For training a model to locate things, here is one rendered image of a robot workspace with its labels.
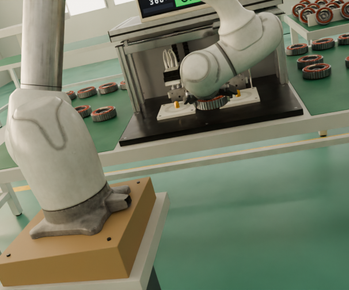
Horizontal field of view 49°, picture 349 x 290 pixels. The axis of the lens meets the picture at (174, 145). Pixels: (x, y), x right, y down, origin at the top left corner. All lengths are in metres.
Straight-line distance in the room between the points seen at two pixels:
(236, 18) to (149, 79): 0.85
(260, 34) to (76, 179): 0.56
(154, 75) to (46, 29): 0.85
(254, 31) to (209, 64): 0.14
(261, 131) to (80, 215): 0.69
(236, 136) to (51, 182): 0.69
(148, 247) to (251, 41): 0.55
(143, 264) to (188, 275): 1.08
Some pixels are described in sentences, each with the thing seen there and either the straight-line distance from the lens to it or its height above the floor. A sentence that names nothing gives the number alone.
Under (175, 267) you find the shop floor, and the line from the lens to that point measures 1.95.
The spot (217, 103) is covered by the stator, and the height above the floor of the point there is 0.83.
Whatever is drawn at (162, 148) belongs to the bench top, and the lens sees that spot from 1.33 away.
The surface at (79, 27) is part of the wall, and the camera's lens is 8.38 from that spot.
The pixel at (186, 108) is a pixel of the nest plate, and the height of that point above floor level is 0.78.
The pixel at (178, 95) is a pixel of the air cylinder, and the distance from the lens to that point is 1.66.
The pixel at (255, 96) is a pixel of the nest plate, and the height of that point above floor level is 0.78.
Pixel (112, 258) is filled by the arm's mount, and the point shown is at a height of 0.80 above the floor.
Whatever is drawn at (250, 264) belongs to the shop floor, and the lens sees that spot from 1.87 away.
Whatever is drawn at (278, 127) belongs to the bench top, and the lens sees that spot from 1.30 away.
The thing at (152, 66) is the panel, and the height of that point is 0.91.
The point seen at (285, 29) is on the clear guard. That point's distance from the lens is 1.34.
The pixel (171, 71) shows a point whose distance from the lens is 1.55.
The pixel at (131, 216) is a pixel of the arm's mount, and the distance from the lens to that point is 0.83.
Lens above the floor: 1.25
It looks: 23 degrees down
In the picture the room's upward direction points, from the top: 14 degrees counter-clockwise
